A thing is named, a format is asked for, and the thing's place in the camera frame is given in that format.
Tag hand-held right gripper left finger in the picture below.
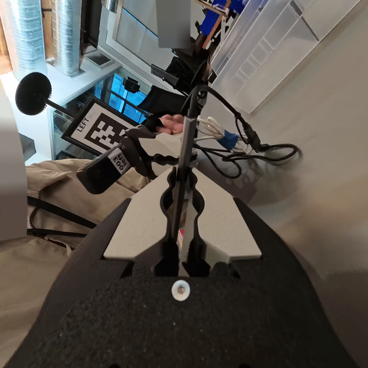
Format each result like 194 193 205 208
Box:
103 166 176 265

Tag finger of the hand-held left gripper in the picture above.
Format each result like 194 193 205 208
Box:
138 131 185 160
151 157 180 177

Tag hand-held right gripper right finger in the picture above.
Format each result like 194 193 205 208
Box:
190 167 263 265

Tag grey usb hub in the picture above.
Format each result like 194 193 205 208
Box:
170 115 199 245

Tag white usb cable blue tape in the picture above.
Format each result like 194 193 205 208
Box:
195 116 255 153

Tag black hub cable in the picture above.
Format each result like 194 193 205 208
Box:
187 86 269 153

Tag black usb cable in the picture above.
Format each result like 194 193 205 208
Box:
195 143 300 179

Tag clear plastic bin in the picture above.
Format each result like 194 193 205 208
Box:
209 0 320 114

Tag person's left hand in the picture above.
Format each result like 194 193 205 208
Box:
157 114 185 136

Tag black disc pole stand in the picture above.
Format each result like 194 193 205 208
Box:
15 72 79 117

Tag white air vent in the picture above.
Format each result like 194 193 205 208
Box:
84 51 112 69

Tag black mounted camera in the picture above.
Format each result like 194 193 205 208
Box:
123 76 142 94

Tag silver spiral air duct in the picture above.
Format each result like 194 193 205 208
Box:
51 0 84 78
0 0 48 78

